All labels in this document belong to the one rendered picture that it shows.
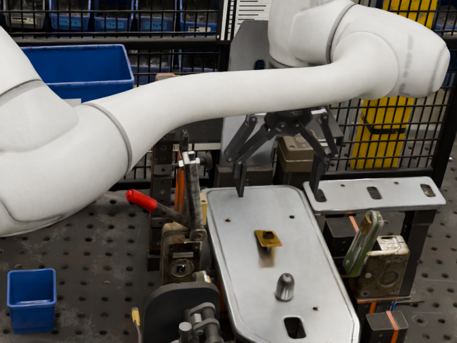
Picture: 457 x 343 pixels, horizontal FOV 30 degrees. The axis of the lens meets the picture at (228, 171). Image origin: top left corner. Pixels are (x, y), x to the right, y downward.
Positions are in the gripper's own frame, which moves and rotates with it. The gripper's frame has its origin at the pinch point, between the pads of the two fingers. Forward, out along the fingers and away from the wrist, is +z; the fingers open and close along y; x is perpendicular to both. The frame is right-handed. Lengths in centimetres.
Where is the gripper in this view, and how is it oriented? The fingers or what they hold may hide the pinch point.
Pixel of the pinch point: (277, 186)
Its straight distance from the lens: 151.9
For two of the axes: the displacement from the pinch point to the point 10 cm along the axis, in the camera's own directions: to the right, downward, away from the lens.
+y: 9.8, -0.4, 2.1
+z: -0.9, 8.1, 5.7
